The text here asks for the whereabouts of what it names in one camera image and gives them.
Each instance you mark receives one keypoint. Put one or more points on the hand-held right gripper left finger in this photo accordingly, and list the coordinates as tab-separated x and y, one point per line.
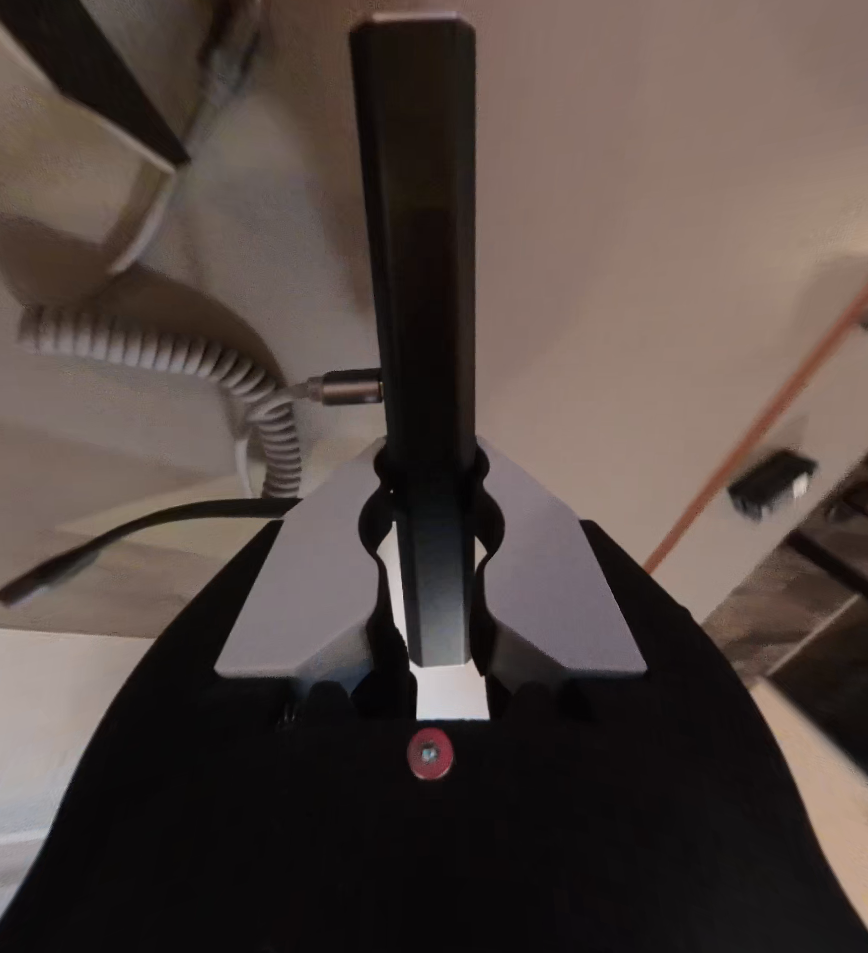
292	595

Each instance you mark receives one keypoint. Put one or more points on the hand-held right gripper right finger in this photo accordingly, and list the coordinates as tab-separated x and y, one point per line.
553	595

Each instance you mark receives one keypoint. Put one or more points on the small black battery pack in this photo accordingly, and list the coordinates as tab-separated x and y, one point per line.
769	484

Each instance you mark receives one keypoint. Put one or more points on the black usb hub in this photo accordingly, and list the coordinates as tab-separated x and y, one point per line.
419	223

